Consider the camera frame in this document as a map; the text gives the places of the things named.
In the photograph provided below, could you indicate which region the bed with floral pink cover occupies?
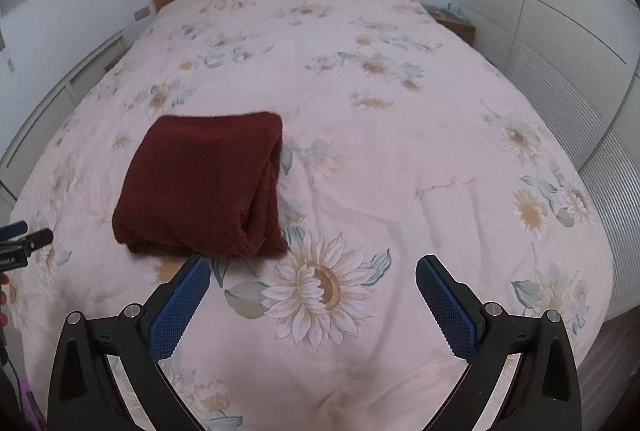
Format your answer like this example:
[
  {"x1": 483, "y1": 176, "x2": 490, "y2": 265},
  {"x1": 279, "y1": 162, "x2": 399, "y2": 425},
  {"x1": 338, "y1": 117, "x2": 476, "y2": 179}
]
[{"x1": 7, "y1": 0, "x2": 616, "y2": 431}]

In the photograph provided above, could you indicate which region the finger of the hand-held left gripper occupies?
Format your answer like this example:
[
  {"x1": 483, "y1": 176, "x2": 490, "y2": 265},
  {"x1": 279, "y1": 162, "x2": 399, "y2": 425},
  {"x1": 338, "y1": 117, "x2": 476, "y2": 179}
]
[
  {"x1": 0, "y1": 221, "x2": 29, "y2": 242},
  {"x1": 19, "y1": 228, "x2": 54, "y2": 255}
]

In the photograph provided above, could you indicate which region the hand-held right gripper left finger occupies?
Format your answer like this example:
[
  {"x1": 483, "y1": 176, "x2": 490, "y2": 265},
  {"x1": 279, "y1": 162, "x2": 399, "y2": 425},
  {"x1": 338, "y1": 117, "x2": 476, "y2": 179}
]
[{"x1": 47, "y1": 255, "x2": 211, "y2": 431}]

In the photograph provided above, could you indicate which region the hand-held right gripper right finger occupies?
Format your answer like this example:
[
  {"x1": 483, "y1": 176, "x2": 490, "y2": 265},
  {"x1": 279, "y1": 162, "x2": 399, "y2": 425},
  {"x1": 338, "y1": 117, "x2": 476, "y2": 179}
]
[{"x1": 416, "y1": 254, "x2": 583, "y2": 431}]

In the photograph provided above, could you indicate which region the dark red knit sweater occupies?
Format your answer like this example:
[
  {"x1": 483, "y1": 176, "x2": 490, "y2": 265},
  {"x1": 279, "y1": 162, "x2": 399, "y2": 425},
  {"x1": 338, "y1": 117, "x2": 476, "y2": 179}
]
[{"x1": 112, "y1": 111, "x2": 290, "y2": 258}]

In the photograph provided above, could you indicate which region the person's left hand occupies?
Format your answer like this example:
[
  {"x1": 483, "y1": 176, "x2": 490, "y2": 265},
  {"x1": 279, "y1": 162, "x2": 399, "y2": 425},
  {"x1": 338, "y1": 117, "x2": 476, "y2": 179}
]
[{"x1": 0, "y1": 273, "x2": 11, "y2": 328}]

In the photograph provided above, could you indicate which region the purple cloth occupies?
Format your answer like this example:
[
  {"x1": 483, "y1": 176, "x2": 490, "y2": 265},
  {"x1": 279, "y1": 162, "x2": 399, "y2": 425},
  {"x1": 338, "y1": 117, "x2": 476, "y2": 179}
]
[{"x1": 15, "y1": 375, "x2": 48, "y2": 431}]

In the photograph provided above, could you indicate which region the white louvered wardrobe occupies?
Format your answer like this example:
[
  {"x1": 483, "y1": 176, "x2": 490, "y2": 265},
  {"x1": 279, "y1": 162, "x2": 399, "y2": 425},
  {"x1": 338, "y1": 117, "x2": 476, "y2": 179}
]
[{"x1": 457, "y1": 0, "x2": 640, "y2": 312}]

